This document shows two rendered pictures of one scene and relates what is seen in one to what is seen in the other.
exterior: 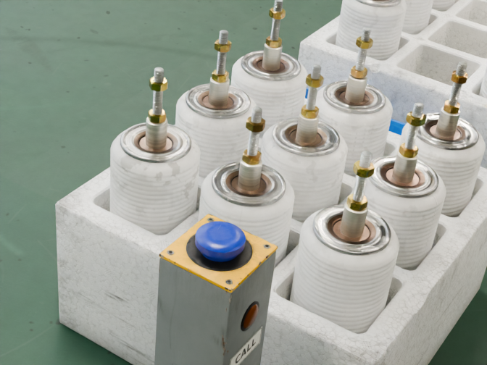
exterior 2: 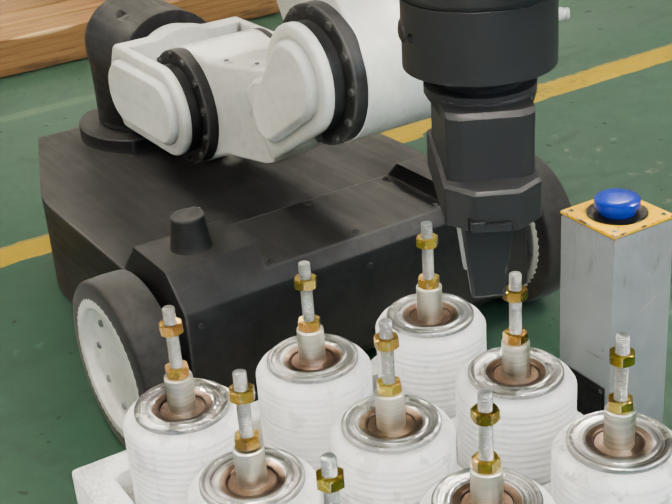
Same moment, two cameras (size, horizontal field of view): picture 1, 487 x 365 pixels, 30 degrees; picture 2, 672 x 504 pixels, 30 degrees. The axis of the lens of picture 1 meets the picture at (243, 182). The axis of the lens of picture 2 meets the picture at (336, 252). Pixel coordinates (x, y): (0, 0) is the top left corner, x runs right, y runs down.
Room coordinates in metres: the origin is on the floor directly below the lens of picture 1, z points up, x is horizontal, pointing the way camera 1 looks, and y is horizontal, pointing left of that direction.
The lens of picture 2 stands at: (1.55, 0.32, 0.78)
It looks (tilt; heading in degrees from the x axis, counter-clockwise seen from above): 26 degrees down; 212
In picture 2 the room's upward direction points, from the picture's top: 4 degrees counter-clockwise
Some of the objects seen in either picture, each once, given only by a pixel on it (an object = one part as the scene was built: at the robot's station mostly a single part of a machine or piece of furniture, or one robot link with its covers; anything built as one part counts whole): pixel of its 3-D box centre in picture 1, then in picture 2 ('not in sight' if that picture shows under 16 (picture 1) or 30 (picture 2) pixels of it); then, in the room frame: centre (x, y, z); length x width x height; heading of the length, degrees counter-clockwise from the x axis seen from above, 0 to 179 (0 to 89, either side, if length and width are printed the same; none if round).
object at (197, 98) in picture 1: (217, 101); (487, 502); (0.92, 0.04, 0.25); 0.08 x 0.08 x 0.01
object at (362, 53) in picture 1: (361, 58); (244, 418); (0.96, -0.12, 0.30); 0.01 x 0.01 x 0.08
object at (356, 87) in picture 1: (356, 87); (250, 465); (0.96, -0.12, 0.26); 0.02 x 0.02 x 0.03
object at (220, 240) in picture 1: (219, 244); (617, 206); (0.57, 0.01, 0.32); 0.04 x 0.04 x 0.02
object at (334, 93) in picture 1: (354, 97); (252, 480); (0.96, -0.12, 0.25); 0.08 x 0.08 x 0.01
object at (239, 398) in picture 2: (364, 42); (241, 393); (0.96, -0.12, 0.32); 0.02 x 0.02 x 0.01; 0
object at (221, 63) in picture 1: (221, 61); (485, 440); (0.92, 0.04, 0.30); 0.01 x 0.01 x 0.08
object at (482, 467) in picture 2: (220, 75); (486, 461); (0.92, 0.04, 0.29); 0.02 x 0.02 x 0.01; 18
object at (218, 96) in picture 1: (219, 91); (486, 487); (0.92, 0.04, 0.26); 0.02 x 0.02 x 0.03
